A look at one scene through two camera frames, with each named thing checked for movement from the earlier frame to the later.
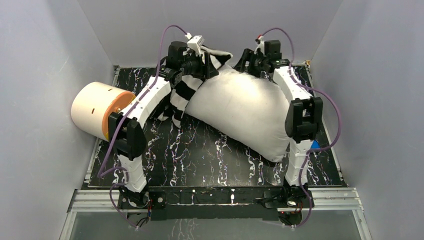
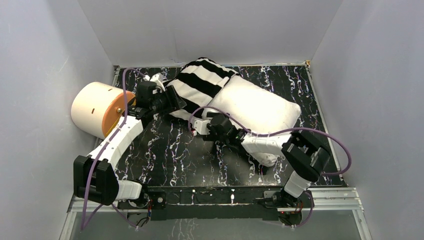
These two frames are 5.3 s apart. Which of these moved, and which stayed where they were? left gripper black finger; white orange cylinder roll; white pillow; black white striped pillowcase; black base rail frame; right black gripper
Moved: left gripper black finger; black white striped pillowcase; right black gripper
Stayed: white orange cylinder roll; white pillow; black base rail frame
